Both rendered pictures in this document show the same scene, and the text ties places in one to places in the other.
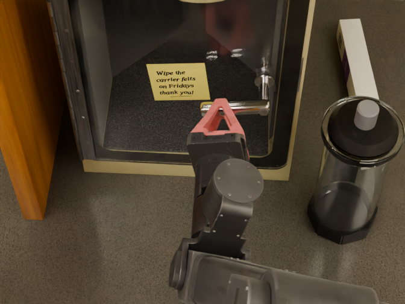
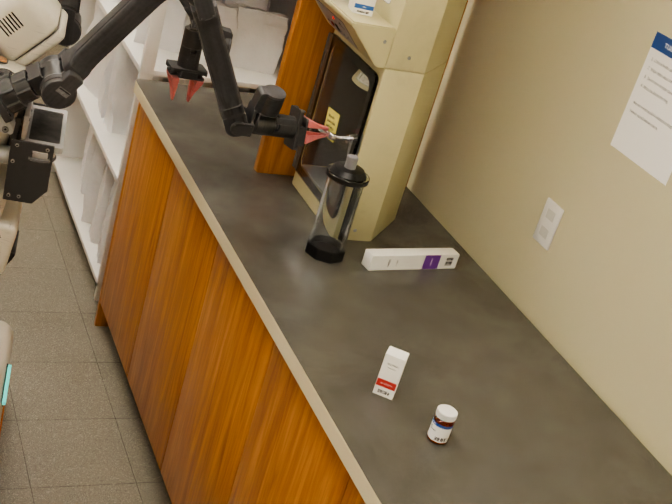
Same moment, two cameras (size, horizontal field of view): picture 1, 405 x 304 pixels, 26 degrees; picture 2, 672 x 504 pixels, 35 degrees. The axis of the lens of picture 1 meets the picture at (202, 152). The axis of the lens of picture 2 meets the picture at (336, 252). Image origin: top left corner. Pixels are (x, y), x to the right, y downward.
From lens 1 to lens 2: 2.33 m
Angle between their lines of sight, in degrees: 51
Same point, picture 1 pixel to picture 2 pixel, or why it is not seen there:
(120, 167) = (300, 186)
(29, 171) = not seen: hidden behind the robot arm
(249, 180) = (277, 94)
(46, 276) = (227, 172)
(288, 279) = not seen: outside the picture
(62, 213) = (264, 177)
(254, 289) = not seen: outside the picture
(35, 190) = (264, 146)
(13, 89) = (290, 80)
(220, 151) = (295, 115)
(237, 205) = (262, 89)
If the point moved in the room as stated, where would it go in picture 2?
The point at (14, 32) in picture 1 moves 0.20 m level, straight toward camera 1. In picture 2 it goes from (312, 67) to (257, 67)
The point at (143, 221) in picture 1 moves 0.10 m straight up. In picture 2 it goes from (275, 197) to (284, 164)
